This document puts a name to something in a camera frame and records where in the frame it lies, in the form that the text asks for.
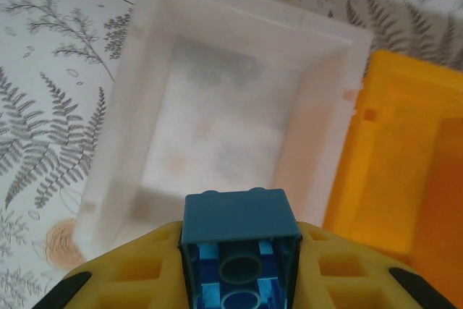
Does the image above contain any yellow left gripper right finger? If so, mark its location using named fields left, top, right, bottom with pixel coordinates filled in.
left=289, top=220, right=460, bottom=309

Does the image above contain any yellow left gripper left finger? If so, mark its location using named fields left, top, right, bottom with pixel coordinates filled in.
left=43, top=220, right=187, bottom=309

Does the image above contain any small blue lego brick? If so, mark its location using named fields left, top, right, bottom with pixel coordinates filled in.
left=179, top=187, right=303, bottom=309

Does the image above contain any yellow plastic container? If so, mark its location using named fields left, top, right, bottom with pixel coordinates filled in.
left=321, top=49, right=463, bottom=309

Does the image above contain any white plastic container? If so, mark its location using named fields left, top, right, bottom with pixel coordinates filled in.
left=74, top=0, right=375, bottom=255

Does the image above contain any floral patterned table cover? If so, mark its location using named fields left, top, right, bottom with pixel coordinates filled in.
left=0, top=0, right=463, bottom=309

